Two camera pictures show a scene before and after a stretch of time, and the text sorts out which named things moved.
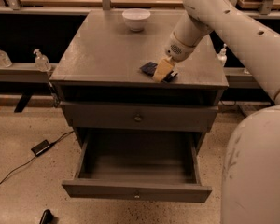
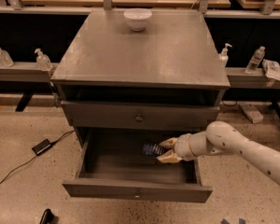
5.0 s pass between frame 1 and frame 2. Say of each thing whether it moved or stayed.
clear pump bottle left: stayed
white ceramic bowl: stayed
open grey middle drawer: stayed
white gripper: moved
